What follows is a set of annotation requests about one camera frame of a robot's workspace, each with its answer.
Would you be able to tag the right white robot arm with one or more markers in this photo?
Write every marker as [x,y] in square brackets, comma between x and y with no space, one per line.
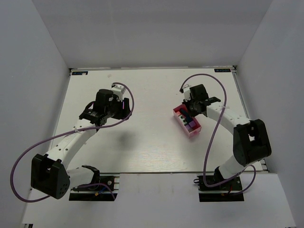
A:
[250,138]

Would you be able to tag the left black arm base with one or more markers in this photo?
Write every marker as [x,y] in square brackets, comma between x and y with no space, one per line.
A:
[107,192]

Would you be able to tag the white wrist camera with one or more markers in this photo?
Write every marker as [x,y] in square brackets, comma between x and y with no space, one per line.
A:
[185,90]
[118,90]

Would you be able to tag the pink plastic box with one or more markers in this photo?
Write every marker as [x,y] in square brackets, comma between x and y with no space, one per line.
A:
[176,114]

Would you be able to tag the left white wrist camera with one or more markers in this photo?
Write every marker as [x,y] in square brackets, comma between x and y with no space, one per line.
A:
[118,90]

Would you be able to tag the right blue table label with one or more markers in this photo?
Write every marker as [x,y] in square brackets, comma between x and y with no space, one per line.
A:
[222,70]

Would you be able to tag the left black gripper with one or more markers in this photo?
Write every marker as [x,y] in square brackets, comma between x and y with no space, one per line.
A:
[125,108]

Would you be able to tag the green wood block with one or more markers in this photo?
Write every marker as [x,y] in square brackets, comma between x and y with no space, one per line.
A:
[183,118]

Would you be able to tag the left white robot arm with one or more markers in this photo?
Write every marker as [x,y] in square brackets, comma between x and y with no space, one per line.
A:
[50,173]

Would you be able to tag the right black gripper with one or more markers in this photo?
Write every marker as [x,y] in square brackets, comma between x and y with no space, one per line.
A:
[189,111]

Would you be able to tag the purple wood block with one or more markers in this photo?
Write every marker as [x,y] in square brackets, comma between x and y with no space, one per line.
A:
[192,124]

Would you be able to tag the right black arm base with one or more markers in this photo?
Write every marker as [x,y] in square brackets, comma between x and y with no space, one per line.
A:
[228,192]

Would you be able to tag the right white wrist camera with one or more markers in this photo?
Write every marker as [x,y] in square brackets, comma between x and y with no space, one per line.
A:
[185,90]

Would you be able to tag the left blue table label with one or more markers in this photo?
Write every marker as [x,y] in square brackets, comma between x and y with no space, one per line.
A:
[80,73]

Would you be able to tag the blue table label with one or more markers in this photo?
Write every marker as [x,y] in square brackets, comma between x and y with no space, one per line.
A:
[222,70]
[80,73]

